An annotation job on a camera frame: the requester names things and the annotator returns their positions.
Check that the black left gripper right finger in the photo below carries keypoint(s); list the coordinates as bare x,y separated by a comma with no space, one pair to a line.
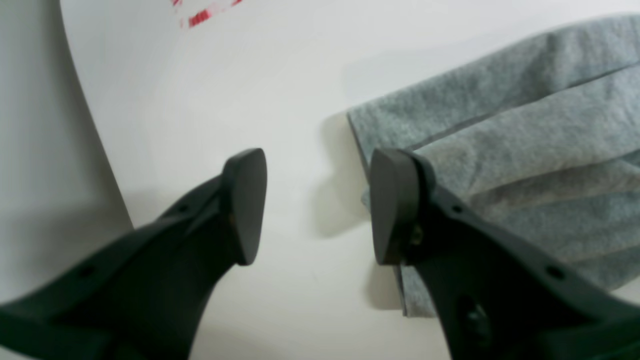
496,295

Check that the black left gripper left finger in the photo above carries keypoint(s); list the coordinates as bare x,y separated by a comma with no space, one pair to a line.
142,297

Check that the grey t-shirt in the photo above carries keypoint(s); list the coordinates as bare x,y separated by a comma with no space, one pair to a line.
540,138

